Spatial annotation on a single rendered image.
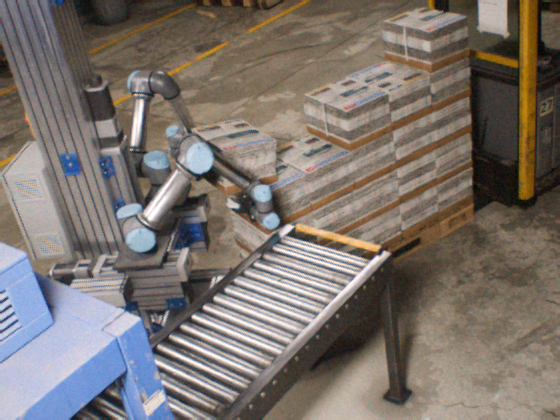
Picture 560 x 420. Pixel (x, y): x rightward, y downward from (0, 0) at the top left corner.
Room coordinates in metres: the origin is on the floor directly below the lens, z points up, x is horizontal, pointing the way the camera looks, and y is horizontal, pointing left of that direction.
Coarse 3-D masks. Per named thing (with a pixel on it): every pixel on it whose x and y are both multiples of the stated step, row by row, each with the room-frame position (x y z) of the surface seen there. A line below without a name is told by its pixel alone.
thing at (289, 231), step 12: (288, 228) 2.79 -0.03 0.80; (276, 240) 2.71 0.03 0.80; (252, 252) 2.65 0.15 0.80; (264, 252) 2.63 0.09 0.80; (240, 264) 2.57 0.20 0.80; (252, 264) 2.57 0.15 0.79; (228, 276) 2.50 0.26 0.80; (240, 276) 2.51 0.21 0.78; (216, 288) 2.43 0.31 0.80; (204, 300) 2.37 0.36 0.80; (192, 312) 2.30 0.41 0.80; (168, 324) 2.26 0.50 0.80; (180, 324) 2.24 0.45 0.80; (156, 336) 2.20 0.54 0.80; (168, 336) 2.19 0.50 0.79; (156, 348) 2.14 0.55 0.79; (96, 396) 1.93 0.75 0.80; (84, 408) 1.89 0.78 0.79
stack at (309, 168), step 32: (416, 128) 3.59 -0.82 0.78; (288, 160) 3.40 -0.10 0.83; (320, 160) 3.33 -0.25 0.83; (352, 160) 3.36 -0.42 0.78; (384, 160) 3.46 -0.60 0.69; (416, 160) 3.58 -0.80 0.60; (288, 192) 3.16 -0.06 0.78; (320, 192) 3.25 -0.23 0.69; (352, 192) 3.36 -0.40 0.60; (384, 192) 3.44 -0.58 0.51; (288, 224) 3.15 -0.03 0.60; (320, 224) 3.23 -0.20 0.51; (384, 224) 3.44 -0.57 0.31; (416, 224) 3.56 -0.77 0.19
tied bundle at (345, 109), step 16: (336, 80) 3.80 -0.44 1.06; (352, 80) 3.75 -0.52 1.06; (304, 96) 3.68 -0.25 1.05; (320, 96) 3.61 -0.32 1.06; (336, 96) 3.57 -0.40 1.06; (352, 96) 3.53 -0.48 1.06; (368, 96) 3.49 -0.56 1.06; (384, 96) 3.48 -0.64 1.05; (320, 112) 3.56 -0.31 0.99; (336, 112) 3.43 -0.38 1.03; (352, 112) 3.38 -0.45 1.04; (368, 112) 3.43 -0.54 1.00; (384, 112) 3.49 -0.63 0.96; (320, 128) 3.58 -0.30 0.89; (336, 128) 3.45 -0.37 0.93; (352, 128) 3.38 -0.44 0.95; (368, 128) 3.42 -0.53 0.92
